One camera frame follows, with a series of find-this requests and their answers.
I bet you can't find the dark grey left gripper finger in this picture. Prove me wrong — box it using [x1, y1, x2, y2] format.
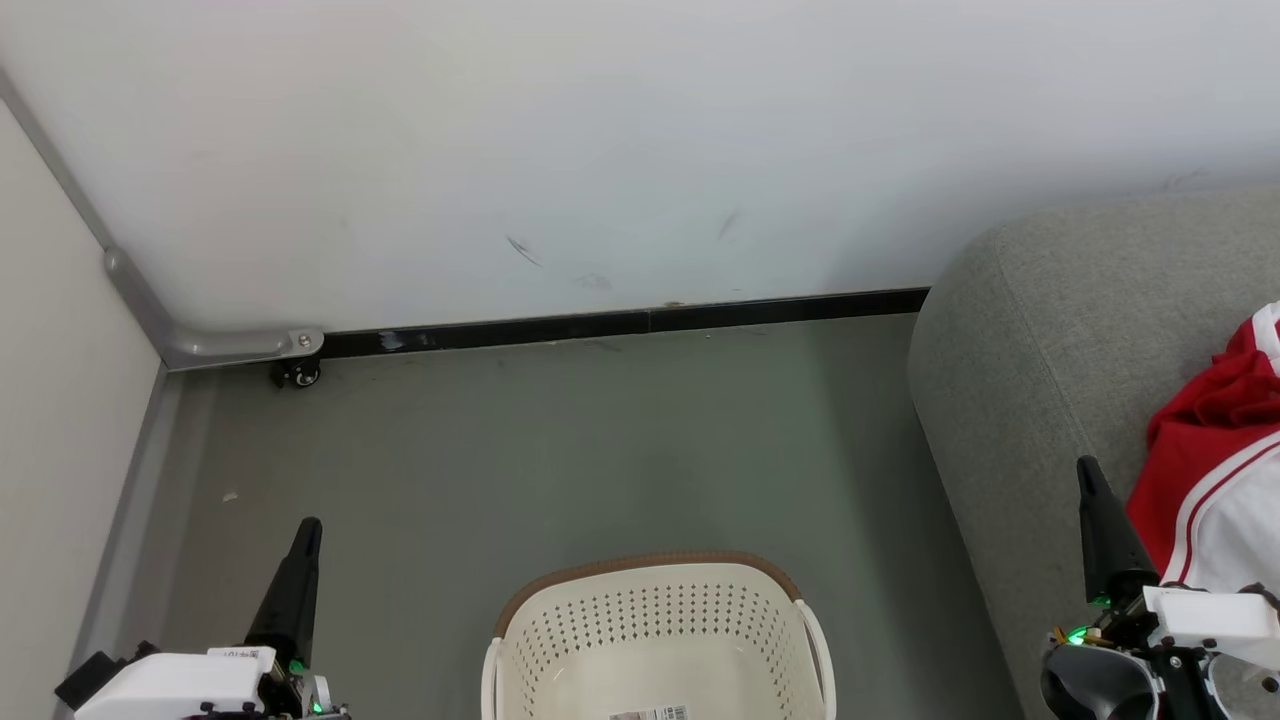
[243, 516, 324, 671]

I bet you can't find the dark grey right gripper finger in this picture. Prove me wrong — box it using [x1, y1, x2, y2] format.
[1075, 455, 1160, 605]

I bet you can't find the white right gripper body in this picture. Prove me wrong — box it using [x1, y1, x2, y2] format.
[1093, 585, 1280, 720]

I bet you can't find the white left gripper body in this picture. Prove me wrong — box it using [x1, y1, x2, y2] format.
[73, 646, 351, 720]

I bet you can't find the red white striped garment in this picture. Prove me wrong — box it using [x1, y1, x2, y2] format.
[1126, 400, 1280, 673]

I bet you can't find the red jersey with numbers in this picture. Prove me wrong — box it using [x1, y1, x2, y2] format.
[1144, 299, 1280, 441]

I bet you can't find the grey fabric sofa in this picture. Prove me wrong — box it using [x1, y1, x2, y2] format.
[906, 185, 1280, 720]

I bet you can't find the black caster wheel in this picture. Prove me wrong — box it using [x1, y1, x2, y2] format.
[270, 356, 324, 391]

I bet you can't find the white laundry basket brown rim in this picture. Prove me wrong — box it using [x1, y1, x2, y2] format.
[480, 550, 838, 720]

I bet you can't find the black baseboard strip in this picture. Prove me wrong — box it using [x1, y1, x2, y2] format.
[321, 287, 932, 360]

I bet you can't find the grey partition bottom rail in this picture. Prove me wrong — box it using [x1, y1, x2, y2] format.
[63, 365, 188, 720]

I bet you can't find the silver metal frame tube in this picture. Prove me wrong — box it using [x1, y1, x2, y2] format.
[0, 65, 326, 372]

